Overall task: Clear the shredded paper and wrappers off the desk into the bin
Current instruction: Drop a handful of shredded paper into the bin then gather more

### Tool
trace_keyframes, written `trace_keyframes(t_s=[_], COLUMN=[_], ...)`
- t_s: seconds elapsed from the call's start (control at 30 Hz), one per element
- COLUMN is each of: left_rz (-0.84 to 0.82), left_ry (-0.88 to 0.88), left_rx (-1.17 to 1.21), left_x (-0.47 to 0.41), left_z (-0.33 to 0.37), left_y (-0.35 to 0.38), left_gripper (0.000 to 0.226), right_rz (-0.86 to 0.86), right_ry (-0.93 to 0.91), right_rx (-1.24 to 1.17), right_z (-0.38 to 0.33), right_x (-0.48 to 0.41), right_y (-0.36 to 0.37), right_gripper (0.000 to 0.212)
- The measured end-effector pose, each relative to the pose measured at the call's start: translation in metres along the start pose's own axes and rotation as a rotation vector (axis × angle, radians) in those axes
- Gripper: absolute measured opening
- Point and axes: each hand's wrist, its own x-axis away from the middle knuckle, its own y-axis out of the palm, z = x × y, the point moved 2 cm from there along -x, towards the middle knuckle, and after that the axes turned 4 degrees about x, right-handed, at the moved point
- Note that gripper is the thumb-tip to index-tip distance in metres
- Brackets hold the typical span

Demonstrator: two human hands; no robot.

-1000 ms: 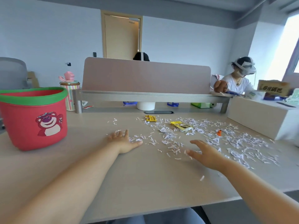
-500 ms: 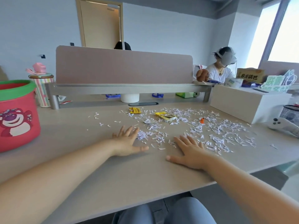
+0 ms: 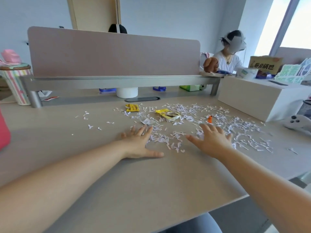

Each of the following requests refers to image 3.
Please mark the green and white sign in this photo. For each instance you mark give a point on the green and white sign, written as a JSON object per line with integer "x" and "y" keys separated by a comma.
{"x": 295, "y": 71}

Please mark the red and white wrapper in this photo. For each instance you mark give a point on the red and white wrapper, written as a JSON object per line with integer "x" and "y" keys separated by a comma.
{"x": 49, "y": 98}

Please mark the torn yellow snack wrapper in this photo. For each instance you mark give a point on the torn yellow snack wrapper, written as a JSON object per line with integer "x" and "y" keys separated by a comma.
{"x": 168, "y": 114}

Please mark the striped pastel stool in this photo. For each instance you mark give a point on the striped pastel stool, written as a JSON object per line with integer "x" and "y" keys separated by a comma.
{"x": 15, "y": 82}

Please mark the person's grey trouser leg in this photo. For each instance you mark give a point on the person's grey trouser leg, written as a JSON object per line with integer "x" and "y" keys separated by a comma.
{"x": 194, "y": 225}

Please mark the person's right hand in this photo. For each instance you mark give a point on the person's right hand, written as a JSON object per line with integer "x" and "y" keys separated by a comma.
{"x": 212, "y": 143}

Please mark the printed cardboard box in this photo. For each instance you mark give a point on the printed cardboard box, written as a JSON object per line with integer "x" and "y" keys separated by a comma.
{"x": 265, "y": 64}

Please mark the person's right thumb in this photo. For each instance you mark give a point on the person's right thumb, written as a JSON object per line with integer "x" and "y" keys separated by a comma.
{"x": 193, "y": 140}

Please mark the brown plush toy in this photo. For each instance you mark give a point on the brown plush toy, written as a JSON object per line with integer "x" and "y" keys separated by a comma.
{"x": 211, "y": 64}

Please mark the person's left forearm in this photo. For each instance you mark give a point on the person's left forearm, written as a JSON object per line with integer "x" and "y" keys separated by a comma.
{"x": 60, "y": 186}

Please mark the person's left little finger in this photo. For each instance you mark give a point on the person's left little finger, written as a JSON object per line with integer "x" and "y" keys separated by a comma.
{"x": 124, "y": 135}

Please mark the person's right little finger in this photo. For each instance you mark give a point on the person's right little finger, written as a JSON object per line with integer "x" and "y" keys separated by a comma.
{"x": 228, "y": 138}

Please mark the black mesh basket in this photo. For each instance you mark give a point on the black mesh basket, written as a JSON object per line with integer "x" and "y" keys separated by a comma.
{"x": 305, "y": 107}

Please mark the scattered white paper scraps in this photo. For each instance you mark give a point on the scattered white paper scraps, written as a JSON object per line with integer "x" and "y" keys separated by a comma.
{"x": 240, "y": 139}

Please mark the person's left thumb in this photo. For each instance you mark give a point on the person's left thumb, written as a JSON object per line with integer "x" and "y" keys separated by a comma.
{"x": 155, "y": 154}

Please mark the person's right forearm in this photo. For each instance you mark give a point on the person's right forearm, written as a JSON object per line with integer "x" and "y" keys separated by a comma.
{"x": 264, "y": 191}

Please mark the green packet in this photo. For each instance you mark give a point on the green packet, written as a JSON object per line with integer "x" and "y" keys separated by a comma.
{"x": 190, "y": 88}

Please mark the pink bag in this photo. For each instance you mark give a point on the pink bag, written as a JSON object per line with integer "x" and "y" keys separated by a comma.
{"x": 10, "y": 57}

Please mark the person's right middle finger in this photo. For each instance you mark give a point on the person's right middle finger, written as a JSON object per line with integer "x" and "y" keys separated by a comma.
{"x": 212, "y": 129}

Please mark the white tissue box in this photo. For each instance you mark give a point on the white tissue box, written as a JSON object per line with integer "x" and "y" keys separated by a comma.
{"x": 245, "y": 73}

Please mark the grey window frame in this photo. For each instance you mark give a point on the grey window frame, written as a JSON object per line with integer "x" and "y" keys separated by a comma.
{"x": 284, "y": 24}

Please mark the pink desk divider panel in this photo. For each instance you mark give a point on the pink desk divider panel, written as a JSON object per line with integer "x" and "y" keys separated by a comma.
{"x": 114, "y": 53}

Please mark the blue tape strip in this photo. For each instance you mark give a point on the blue tape strip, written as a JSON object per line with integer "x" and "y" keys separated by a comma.
{"x": 107, "y": 90}
{"x": 159, "y": 89}

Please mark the small yellow snack wrapper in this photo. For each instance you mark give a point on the small yellow snack wrapper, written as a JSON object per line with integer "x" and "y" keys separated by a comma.
{"x": 132, "y": 107}

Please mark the red pink object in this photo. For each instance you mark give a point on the red pink object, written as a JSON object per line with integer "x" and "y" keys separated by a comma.
{"x": 3, "y": 133}

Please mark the grey metal desk shelf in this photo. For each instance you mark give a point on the grey metal desk shelf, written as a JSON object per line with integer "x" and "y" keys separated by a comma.
{"x": 121, "y": 82}

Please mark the person's left middle finger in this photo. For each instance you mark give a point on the person's left middle finger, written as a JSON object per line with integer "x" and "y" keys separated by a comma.
{"x": 141, "y": 131}

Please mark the wooden door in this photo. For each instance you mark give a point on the wooden door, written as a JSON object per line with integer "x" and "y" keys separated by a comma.
{"x": 94, "y": 14}

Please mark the person's left hand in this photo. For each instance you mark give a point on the person's left hand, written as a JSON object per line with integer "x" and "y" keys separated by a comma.
{"x": 136, "y": 146}

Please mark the crumpled clear wrapper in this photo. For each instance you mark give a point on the crumpled clear wrapper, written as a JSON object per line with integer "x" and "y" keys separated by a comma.
{"x": 147, "y": 121}

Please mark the black phone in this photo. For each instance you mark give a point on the black phone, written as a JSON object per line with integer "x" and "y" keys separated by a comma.
{"x": 277, "y": 82}

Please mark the white paper roll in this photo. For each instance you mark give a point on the white paper roll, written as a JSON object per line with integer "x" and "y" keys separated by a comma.
{"x": 127, "y": 92}

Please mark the white game controller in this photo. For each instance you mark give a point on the white game controller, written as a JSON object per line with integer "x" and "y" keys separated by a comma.
{"x": 296, "y": 121}

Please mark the beige rectangular box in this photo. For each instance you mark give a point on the beige rectangular box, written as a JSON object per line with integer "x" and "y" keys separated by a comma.
{"x": 260, "y": 97}

